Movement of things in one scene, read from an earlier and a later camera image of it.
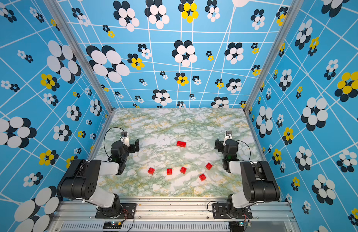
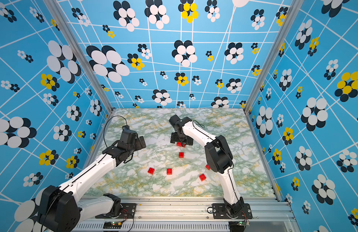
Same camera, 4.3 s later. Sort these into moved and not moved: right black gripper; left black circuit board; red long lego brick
Moved: right black gripper
Not moved: red long lego brick; left black circuit board
